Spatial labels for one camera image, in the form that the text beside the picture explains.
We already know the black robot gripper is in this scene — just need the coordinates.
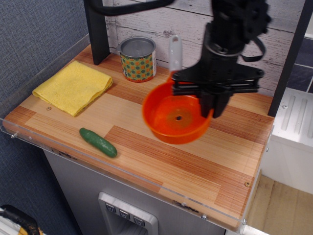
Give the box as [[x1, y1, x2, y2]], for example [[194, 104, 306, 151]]
[[172, 22, 265, 118]]

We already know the red pan with grey handle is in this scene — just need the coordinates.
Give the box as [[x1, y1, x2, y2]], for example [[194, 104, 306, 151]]
[[142, 35, 213, 144]]

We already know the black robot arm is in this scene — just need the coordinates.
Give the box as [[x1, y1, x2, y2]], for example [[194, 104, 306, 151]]
[[172, 0, 271, 118]]

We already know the patterned tin can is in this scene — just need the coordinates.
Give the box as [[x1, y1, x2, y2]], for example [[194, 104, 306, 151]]
[[116, 36, 157, 83]]

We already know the white ribbed appliance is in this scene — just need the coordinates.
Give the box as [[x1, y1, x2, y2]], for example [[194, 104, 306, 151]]
[[261, 88, 313, 193]]

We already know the green toy cucumber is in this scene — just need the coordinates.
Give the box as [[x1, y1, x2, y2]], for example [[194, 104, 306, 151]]
[[79, 128, 117, 158]]

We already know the yellow folded cloth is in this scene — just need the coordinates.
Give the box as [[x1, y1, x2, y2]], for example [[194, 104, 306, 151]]
[[32, 61, 113, 117]]

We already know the grey cabinet with dispenser panel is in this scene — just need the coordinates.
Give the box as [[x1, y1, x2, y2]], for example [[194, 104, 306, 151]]
[[45, 150, 226, 235]]

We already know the yellow object at corner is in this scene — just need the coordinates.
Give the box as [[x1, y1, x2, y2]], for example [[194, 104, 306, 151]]
[[18, 227, 42, 235]]

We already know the black right upright post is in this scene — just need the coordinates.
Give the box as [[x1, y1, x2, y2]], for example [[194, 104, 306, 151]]
[[268, 0, 313, 117]]

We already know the black braided cable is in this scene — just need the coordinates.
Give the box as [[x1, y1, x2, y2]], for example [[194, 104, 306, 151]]
[[90, 0, 177, 17]]

